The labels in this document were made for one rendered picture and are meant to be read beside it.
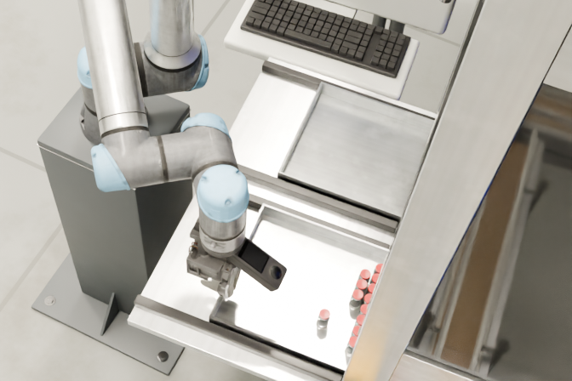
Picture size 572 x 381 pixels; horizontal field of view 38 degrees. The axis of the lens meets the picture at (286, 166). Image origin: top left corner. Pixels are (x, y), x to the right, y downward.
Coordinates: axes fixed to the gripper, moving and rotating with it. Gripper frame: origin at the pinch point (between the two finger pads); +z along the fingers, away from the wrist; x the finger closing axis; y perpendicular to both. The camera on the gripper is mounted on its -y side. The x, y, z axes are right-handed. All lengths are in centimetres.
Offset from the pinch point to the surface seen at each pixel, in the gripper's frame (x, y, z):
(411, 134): -51, -20, 3
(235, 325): 5.7, -3.1, 0.0
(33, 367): 3, 57, 92
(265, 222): -18.0, 0.3, 3.3
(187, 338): 9.9, 4.3, 3.5
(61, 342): -7, 54, 92
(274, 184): -25.9, 1.7, 1.7
